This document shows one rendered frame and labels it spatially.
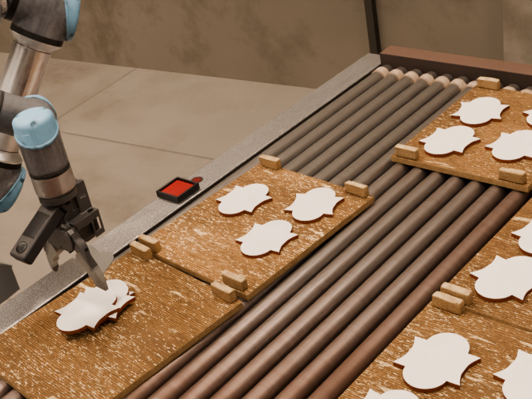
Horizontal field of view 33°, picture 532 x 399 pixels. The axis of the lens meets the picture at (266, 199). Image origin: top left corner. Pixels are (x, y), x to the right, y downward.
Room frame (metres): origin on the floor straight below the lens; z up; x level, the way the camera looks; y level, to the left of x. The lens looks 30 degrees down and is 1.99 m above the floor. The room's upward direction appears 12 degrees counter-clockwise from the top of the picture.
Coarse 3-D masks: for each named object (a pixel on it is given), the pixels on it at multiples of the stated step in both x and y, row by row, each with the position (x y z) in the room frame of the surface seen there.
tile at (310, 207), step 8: (312, 192) 1.76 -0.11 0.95; (320, 192) 1.76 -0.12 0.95; (328, 192) 1.75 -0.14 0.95; (296, 200) 1.74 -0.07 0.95; (304, 200) 1.74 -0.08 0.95; (312, 200) 1.73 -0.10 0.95; (320, 200) 1.72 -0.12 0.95; (328, 200) 1.72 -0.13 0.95; (336, 200) 1.71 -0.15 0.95; (288, 208) 1.72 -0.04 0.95; (296, 208) 1.71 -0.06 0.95; (304, 208) 1.70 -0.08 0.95; (312, 208) 1.70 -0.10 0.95; (320, 208) 1.69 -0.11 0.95; (328, 208) 1.69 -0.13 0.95; (296, 216) 1.68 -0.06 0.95; (304, 216) 1.67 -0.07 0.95; (312, 216) 1.67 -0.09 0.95; (320, 216) 1.66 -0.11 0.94; (328, 216) 1.66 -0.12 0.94
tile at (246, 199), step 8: (256, 184) 1.85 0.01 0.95; (232, 192) 1.84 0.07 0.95; (240, 192) 1.83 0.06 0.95; (248, 192) 1.82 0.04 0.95; (256, 192) 1.81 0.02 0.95; (264, 192) 1.81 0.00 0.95; (216, 200) 1.82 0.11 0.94; (224, 200) 1.81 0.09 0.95; (232, 200) 1.80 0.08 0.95; (240, 200) 1.79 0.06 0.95; (248, 200) 1.79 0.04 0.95; (256, 200) 1.78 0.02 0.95; (264, 200) 1.78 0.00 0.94; (272, 200) 1.78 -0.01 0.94; (224, 208) 1.77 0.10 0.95; (232, 208) 1.77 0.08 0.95; (240, 208) 1.76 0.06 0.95; (248, 208) 1.75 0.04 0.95; (256, 208) 1.76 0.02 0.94; (232, 216) 1.75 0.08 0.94
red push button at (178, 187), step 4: (176, 180) 1.98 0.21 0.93; (172, 184) 1.96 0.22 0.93; (176, 184) 1.96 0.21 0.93; (180, 184) 1.96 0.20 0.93; (184, 184) 1.95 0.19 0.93; (188, 184) 1.95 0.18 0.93; (192, 184) 1.94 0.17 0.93; (168, 188) 1.95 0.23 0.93; (172, 188) 1.94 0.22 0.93; (176, 188) 1.94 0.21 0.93; (180, 188) 1.94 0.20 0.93; (184, 188) 1.93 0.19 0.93; (168, 192) 1.93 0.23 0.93; (172, 192) 1.92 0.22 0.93; (176, 192) 1.92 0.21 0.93; (180, 192) 1.92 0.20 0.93
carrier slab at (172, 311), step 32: (128, 256) 1.67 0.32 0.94; (128, 288) 1.55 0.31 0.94; (160, 288) 1.53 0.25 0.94; (192, 288) 1.50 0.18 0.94; (32, 320) 1.51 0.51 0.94; (128, 320) 1.44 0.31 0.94; (160, 320) 1.42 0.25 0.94; (192, 320) 1.40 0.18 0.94; (224, 320) 1.40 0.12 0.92; (0, 352) 1.42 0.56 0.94; (32, 352) 1.40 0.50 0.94; (64, 352) 1.38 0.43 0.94; (96, 352) 1.36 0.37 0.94; (128, 352) 1.34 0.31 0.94; (160, 352) 1.32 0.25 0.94; (32, 384) 1.31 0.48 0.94; (64, 384) 1.29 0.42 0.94; (96, 384) 1.27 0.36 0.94; (128, 384) 1.25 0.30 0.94
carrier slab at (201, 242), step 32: (224, 192) 1.86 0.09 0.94; (288, 192) 1.80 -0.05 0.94; (192, 224) 1.75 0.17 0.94; (224, 224) 1.72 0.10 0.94; (320, 224) 1.64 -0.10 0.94; (160, 256) 1.65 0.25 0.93; (192, 256) 1.62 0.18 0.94; (224, 256) 1.59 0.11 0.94; (288, 256) 1.55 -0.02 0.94; (256, 288) 1.46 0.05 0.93
